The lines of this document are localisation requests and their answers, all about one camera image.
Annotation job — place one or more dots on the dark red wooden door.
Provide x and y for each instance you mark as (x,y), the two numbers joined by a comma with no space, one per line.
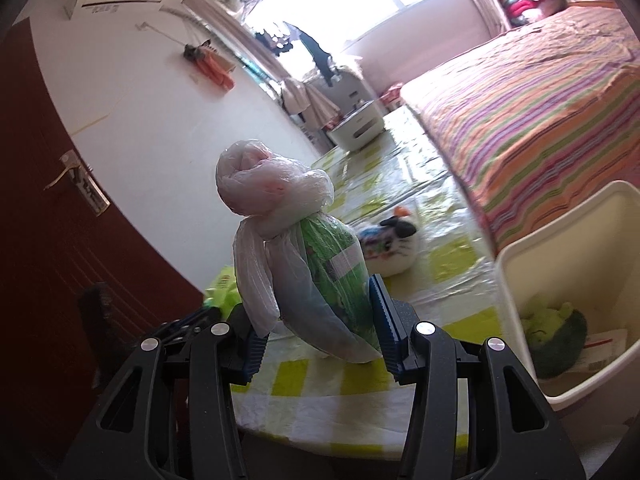
(54,247)

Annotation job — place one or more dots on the beige curtain left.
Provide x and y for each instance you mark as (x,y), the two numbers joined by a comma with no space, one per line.
(298,98)

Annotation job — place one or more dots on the white plastic trash bin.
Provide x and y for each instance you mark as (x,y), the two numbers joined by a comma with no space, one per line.
(589,257)

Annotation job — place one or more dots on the orange cloth hanging on wall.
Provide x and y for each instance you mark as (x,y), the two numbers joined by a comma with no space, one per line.
(211,64)

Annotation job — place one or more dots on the white storage box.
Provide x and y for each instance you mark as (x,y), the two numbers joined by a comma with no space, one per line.
(358,128)

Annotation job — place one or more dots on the white plastic trash bag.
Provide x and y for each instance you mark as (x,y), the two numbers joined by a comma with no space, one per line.
(296,265)

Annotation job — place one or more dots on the dark hanging clothes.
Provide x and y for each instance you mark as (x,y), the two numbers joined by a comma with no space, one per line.
(279,45)

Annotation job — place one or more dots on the white cat plush toy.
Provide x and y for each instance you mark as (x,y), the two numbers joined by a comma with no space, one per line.
(390,246)

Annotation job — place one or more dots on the green plush in bin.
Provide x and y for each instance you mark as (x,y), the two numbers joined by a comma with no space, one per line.
(555,335)

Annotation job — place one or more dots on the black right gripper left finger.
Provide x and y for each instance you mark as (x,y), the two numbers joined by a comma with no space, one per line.
(168,412)

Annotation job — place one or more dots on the striped colourful bed cover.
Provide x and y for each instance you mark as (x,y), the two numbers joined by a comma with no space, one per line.
(537,120)

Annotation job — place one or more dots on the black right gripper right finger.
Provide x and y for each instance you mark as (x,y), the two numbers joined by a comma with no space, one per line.
(476,412)

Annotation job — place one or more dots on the metal door handle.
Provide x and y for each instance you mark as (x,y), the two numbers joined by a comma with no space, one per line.
(80,175)

